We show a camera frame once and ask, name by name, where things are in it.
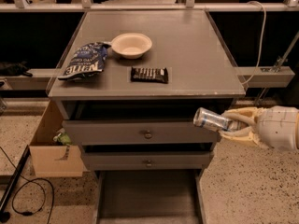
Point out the grey drawer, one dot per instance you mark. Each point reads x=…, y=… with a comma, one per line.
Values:
x=105, y=161
x=149, y=197
x=96, y=132

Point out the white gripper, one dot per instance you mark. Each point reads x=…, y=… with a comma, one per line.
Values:
x=277, y=126

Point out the silver blue redbull can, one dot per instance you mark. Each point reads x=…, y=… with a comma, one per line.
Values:
x=210, y=120

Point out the blue kettle chips bag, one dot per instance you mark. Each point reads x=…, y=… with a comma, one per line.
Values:
x=87, y=61

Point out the green packet in box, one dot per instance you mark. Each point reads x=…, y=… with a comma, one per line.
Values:
x=62, y=138

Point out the grey bottom drawer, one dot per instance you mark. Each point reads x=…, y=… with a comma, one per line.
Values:
x=149, y=197

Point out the grey top drawer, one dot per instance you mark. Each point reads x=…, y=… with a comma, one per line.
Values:
x=96, y=132

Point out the white paper bowl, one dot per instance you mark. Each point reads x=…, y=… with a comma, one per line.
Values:
x=131, y=45

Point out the cardboard box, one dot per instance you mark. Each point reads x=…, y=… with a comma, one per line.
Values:
x=49, y=158

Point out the black cloth on ledge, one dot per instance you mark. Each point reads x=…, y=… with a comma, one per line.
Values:
x=8, y=69

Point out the grey middle drawer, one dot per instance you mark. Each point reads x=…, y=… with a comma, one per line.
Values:
x=105, y=161

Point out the grey drawer cabinet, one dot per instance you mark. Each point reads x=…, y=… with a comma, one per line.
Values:
x=201, y=73

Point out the black floor bar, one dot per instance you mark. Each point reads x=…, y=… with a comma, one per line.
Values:
x=9, y=182

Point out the dark chocolate bar wrapper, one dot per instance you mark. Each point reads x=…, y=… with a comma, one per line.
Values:
x=156, y=75

